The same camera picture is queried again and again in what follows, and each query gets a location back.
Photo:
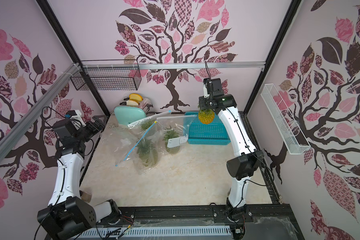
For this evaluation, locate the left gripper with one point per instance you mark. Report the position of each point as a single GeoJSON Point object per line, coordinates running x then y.
{"type": "Point", "coordinates": [101, 125]}

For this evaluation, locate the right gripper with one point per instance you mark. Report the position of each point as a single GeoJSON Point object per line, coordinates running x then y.
{"type": "Point", "coordinates": [205, 106]}

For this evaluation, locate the yellow pineapple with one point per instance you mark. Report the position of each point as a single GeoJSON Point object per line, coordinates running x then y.
{"type": "Point", "coordinates": [206, 115]}

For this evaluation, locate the blue-zip zip-top bag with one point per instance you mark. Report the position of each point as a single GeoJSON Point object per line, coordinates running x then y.
{"type": "Point", "coordinates": [140, 145]}

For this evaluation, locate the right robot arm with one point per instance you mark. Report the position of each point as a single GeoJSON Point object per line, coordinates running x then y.
{"type": "Point", "coordinates": [247, 158]}

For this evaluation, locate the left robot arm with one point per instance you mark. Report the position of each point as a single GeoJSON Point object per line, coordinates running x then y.
{"type": "Point", "coordinates": [67, 215]}

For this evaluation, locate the mint green toaster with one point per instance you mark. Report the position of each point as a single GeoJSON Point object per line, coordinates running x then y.
{"type": "Point", "coordinates": [126, 115]}

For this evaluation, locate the teal plastic basket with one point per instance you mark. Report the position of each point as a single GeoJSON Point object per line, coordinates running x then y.
{"type": "Point", "coordinates": [212, 134]}

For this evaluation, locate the yellow bread slice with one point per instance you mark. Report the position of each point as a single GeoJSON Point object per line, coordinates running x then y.
{"type": "Point", "coordinates": [136, 97]}

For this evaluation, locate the brown jar at left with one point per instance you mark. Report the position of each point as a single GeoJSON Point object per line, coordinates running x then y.
{"type": "Point", "coordinates": [86, 197]}

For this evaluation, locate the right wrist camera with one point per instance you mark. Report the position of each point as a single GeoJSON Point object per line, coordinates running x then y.
{"type": "Point", "coordinates": [208, 88]}

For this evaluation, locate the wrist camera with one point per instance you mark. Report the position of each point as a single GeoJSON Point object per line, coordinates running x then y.
{"type": "Point", "coordinates": [76, 115]}
{"type": "Point", "coordinates": [208, 88]}

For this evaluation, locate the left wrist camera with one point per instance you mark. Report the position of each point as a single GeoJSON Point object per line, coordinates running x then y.
{"type": "Point", "coordinates": [76, 115]}

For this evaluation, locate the black wire wall basket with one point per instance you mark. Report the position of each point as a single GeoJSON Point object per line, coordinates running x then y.
{"type": "Point", "coordinates": [109, 77]}

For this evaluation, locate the clear acrylic wall shelf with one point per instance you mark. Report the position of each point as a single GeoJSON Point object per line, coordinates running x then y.
{"type": "Point", "coordinates": [278, 104]}

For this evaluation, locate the white slotted cable duct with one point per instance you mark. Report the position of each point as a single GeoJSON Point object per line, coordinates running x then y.
{"type": "Point", "coordinates": [153, 232]}

